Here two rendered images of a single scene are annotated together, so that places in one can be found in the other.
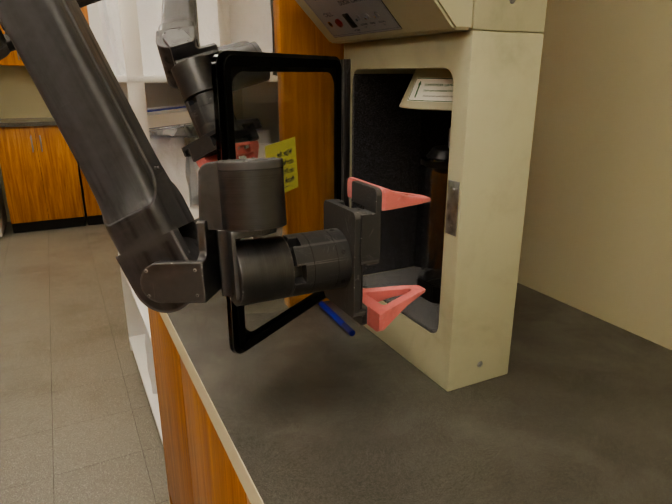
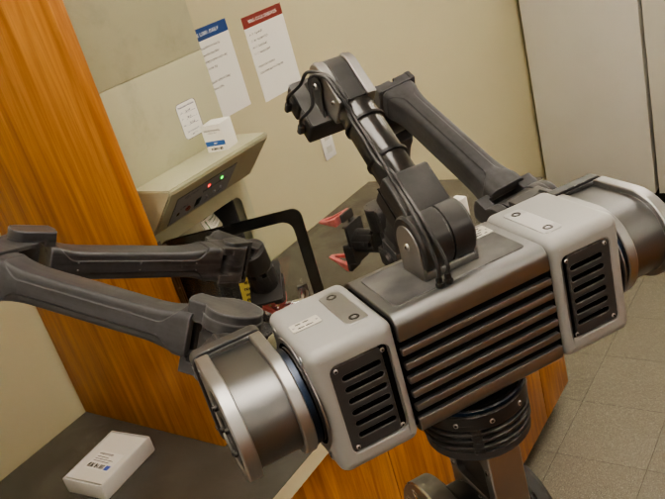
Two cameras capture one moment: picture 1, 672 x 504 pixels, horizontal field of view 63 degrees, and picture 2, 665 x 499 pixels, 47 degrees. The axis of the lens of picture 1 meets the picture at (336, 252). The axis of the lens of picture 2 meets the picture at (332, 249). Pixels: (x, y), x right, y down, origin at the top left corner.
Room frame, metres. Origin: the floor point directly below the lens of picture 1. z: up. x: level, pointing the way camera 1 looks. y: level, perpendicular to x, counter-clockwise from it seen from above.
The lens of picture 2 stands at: (1.23, 1.51, 1.91)
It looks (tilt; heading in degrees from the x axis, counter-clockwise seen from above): 23 degrees down; 247
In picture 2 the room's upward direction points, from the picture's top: 16 degrees counter-clockwise
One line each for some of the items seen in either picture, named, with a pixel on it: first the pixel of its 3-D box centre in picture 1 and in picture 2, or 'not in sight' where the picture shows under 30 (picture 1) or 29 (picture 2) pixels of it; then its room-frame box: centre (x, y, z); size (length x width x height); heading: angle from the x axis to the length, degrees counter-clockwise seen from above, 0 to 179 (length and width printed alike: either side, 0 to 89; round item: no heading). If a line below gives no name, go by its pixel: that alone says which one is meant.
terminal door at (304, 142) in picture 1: (290, 195); (256, 307); (0.81, 0.07, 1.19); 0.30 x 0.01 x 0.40; 151
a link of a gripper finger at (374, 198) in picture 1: (386, 216); (336, 226); (0.53, -0.05, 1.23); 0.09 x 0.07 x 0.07; 117
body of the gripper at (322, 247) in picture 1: (320, 260); (364, 240); (0.49, 0.01, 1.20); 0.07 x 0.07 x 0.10; 27
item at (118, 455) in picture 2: not in sight; (109, 463); (1.22, -0.03, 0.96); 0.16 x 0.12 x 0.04; 32
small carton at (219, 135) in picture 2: not in sight; (219, 134); (0.73, -0.07, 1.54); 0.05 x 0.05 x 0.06; 40
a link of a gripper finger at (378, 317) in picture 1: (384, 283); (343, 251); (0.53, -0.05, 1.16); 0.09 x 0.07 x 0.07; 117
